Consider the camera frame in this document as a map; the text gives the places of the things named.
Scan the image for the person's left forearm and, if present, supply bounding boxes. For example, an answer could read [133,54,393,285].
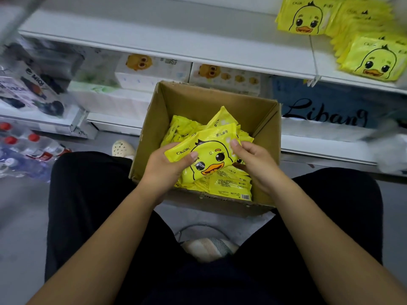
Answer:
[28,187,163,305]

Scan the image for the MIQI boxes with fruit print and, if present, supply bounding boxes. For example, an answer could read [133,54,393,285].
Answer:
[0,38,84,118]

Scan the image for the person's right forearm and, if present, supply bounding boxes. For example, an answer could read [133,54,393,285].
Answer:
[267,177,407,305]

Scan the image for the person's left hand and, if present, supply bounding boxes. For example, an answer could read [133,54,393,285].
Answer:
[137,141,199,204]

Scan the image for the person's left cream clog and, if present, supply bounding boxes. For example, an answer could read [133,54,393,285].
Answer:
[112,139,137,161]

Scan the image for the yellow duck packets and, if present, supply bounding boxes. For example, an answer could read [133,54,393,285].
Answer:
[159,106,255,202]
[324,0,407,82]

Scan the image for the person's right hand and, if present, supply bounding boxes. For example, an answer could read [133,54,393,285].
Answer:
[229,139,290,197]

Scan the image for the green white tissue pack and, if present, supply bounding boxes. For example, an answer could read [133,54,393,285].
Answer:
[67,47,153,118]

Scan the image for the pack of red-capped bottles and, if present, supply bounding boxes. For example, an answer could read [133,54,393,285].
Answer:
[0,122,71,182]

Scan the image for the brown cardboard box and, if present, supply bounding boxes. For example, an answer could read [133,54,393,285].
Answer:
[129,81,282,218]

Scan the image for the white metal shelf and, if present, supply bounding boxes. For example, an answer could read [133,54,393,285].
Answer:
[16,0,407,175]

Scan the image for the person's black trousers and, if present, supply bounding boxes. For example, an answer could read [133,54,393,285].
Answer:
[45,151,385,305]

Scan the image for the metal frame stool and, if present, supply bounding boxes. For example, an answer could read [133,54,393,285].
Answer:
[175,224,243,263]

